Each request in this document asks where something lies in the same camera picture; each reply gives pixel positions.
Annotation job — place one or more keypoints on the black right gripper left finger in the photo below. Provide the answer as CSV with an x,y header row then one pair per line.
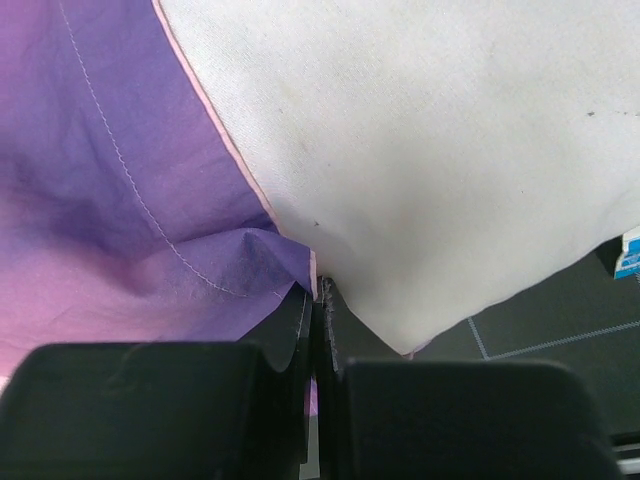
x,y
164,410

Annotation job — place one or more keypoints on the white pillow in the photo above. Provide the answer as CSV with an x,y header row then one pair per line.
x,y
437,156

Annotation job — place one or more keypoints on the pink purple printed pillowcase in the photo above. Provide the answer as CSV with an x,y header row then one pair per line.
x,y
127,213

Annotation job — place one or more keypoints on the blue white pillow label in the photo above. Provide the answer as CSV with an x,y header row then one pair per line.
x,y
628,259

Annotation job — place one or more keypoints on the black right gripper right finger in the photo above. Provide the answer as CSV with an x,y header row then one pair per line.
x,y
388,418

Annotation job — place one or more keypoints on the black gridded work mat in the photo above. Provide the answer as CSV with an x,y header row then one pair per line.
x,y
580,318

